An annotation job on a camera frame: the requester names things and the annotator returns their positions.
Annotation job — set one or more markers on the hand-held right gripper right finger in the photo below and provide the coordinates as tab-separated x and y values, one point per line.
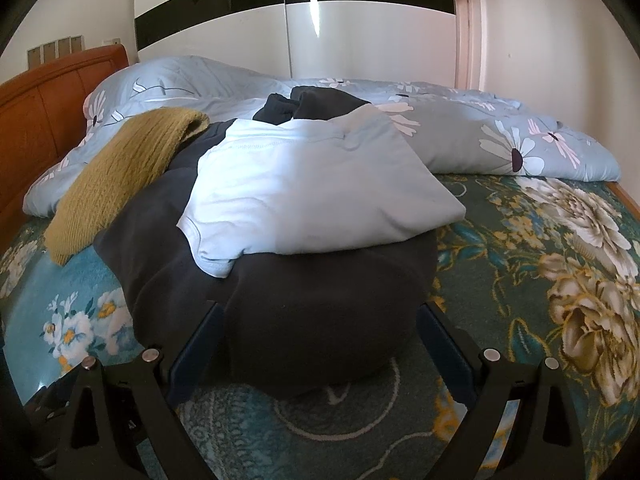
445	355

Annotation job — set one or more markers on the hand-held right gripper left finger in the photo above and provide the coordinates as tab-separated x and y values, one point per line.
200	355

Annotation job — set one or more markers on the light blue sweatshirt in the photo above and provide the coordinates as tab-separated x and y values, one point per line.
310	185

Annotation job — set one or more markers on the dark grey garment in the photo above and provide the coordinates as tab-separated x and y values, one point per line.
310	320

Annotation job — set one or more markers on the green floral bed blanket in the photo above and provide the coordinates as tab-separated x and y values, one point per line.
525	260

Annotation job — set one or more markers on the mustard knitted sweater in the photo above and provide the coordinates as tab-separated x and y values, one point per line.
115	175

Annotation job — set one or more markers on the light blue floral duvet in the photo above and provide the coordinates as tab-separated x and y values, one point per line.
470	120

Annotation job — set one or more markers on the navy garment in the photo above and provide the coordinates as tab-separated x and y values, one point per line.
310	102

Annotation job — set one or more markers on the wooden headboard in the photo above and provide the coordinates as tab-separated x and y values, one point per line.
40	110

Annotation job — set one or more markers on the white door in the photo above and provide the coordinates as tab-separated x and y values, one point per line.
467	35

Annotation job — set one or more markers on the white wardrobe with black stripe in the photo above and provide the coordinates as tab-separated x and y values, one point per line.
375	35

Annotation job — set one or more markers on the white wall socket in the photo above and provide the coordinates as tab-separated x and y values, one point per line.
112	41

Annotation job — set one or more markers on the grey wall panel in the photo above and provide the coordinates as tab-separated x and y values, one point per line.
55	51

